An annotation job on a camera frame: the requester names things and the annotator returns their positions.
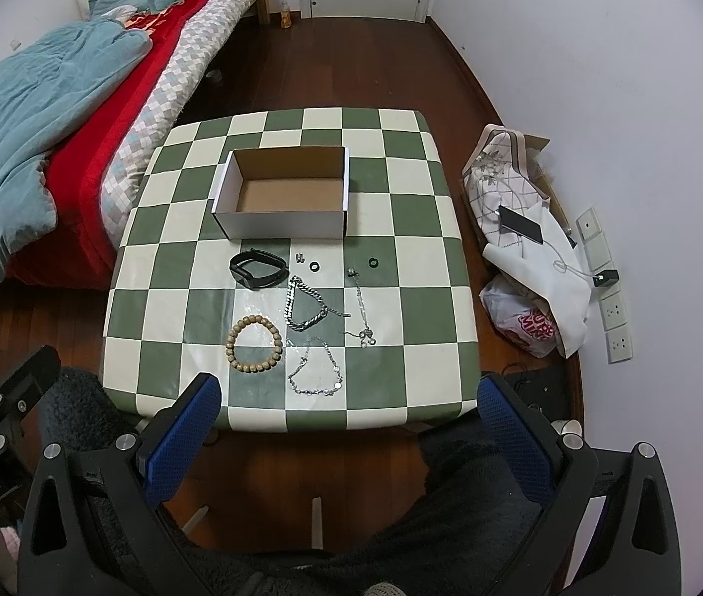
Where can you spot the white cup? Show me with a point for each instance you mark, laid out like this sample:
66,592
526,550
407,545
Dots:
568,427

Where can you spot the black smartphone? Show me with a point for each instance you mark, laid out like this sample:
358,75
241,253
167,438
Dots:
515,223

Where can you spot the orange bottle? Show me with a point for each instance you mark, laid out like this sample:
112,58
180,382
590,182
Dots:
285,15

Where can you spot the black charger plug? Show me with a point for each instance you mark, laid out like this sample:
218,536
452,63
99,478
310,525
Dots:
606,278

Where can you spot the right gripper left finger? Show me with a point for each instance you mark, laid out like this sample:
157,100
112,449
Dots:
94,523

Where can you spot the checkered mattress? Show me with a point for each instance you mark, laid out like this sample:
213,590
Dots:
196,45

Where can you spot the red bed sheet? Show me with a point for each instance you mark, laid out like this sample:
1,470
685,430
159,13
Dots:
96,155

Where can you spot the white cardboard box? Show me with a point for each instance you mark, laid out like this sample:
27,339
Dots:
284,193

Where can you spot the green white checkered tablecloth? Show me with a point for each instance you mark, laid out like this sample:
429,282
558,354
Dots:
375,330

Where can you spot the blue blanket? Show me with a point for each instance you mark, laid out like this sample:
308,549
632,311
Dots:
28,105

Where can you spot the white patterned cloth pile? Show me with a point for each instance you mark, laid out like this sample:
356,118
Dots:
498,173

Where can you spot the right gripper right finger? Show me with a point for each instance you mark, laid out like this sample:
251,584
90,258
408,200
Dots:
635,547

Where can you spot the black smart band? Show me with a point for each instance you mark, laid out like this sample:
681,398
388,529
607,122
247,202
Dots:
256,270

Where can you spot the pink slipper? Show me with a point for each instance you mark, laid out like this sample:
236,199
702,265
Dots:
12,541

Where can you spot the white red plastic bag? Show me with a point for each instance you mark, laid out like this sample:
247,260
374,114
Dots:
517,314

